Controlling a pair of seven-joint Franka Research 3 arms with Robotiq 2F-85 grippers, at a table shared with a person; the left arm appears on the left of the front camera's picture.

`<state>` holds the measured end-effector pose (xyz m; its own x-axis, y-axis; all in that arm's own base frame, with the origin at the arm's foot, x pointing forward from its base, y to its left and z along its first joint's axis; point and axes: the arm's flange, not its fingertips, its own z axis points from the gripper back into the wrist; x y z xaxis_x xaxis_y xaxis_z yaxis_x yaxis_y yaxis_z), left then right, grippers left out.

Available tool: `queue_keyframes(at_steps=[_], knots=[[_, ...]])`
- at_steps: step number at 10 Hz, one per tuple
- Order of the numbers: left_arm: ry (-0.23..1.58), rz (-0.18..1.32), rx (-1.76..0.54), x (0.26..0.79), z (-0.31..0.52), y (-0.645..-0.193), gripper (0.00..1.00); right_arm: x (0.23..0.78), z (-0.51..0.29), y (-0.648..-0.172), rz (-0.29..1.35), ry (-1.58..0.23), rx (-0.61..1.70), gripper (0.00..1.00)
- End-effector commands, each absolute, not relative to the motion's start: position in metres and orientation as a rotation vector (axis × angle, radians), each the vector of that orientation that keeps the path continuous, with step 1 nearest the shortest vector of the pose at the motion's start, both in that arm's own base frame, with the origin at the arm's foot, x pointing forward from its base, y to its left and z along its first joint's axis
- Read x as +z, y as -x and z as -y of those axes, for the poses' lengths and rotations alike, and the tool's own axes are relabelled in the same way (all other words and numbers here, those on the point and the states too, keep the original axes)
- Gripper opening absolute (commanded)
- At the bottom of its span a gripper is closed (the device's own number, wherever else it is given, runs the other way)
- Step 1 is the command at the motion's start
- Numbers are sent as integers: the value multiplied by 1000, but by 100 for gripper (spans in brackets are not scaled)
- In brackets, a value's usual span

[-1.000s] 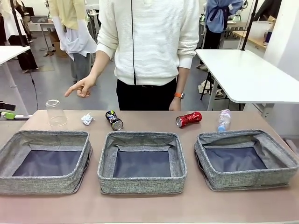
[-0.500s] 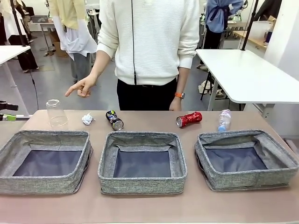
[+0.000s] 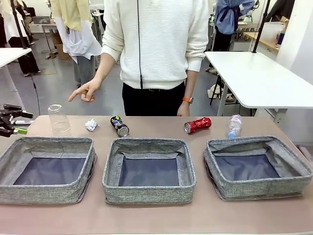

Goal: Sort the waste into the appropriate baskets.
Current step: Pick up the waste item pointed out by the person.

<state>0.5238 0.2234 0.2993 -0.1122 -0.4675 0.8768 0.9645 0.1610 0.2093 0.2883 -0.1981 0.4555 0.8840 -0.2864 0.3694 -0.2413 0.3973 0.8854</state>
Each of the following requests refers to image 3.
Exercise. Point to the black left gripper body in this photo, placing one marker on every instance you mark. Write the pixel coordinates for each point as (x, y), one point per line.
(5, 120)

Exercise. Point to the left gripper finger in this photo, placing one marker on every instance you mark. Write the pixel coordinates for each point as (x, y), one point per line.
(20, 131)
(22, 114)

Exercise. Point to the clear plastic cup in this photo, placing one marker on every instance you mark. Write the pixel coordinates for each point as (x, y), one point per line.
(58, 120)

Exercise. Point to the white paper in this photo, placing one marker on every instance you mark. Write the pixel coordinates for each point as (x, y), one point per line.
(91, 125)

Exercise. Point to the crushed dark blue can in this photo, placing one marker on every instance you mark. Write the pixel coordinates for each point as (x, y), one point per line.
(119, 126)

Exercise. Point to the crushed red can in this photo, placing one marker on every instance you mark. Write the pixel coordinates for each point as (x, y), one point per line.
(199, 124)

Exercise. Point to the person's left forearm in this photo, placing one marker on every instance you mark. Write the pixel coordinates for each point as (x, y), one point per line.
(190, 83)

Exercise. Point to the person's right forearm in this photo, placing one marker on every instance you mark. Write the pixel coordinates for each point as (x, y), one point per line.
(105, 67)

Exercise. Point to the person's right hand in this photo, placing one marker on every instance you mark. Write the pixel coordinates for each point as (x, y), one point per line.
(89, 90)

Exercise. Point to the person's left hand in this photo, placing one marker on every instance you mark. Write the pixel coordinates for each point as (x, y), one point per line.
(183, 110)

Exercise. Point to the person in white top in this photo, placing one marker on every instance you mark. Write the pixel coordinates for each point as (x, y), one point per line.
(24, 56)

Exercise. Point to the grey fabric basket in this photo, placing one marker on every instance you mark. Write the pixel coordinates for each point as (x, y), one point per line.
(259, 189)
(44, 194)
(146, 195)

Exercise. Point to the brown cardboard box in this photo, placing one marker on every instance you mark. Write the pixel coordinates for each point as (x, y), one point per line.
(60, 47)

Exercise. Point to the black stand pole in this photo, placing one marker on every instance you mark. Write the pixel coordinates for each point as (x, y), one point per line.
(20, 29)
(259, 29)

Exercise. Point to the person in yellow cardigan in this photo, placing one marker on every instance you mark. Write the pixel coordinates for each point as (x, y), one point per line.
(75, 36)

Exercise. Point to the black trousers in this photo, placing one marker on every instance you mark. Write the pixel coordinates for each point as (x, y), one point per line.
(151, 102)

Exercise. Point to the white zip sweater torso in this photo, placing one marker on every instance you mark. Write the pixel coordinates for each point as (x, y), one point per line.
(156, 41)

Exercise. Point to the orange wrist watch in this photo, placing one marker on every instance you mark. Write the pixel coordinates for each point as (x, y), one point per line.
(188, 100)

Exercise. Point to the crushed clear plastic bottle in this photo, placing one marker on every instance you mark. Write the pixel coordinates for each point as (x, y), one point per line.
(234, 126)

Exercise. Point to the person in blue shirt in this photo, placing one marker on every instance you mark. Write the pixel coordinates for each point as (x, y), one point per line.
(227, 17)

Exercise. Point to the translucent plastic bin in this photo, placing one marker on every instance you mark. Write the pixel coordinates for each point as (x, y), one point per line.
(272, 33)

